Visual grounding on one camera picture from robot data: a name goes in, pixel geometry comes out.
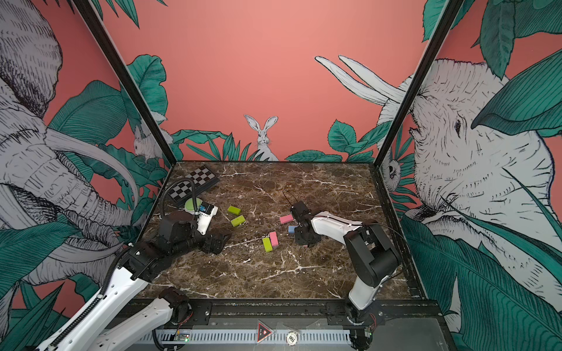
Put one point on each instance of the white slotted cable duct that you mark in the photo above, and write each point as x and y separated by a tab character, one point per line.
250	337

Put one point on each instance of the folded black chess board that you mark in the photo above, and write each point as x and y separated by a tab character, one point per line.
203	178

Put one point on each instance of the black right corner post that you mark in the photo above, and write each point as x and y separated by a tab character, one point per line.
443	26

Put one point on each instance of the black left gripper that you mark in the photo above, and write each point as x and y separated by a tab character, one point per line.
211	246

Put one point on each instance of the black left corner post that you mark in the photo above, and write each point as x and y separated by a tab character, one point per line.
94	23

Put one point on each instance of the green block far left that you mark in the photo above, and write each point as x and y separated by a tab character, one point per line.
234	210

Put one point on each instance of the black front rail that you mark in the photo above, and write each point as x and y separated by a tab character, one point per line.
337	312

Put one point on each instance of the black corner post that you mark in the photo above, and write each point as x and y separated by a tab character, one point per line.
94	23
443	26

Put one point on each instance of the green dome push button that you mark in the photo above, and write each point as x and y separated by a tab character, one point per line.
193	207

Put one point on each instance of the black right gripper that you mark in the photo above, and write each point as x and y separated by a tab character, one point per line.
300	240

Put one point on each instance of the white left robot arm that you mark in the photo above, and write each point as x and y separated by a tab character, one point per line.
180	232

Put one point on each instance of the red triangle warning sticker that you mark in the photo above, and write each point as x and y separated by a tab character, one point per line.
263	332

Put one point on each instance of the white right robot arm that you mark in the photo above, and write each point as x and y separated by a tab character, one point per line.
373	256

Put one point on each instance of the pink block centre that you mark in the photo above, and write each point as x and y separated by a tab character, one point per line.
286	219

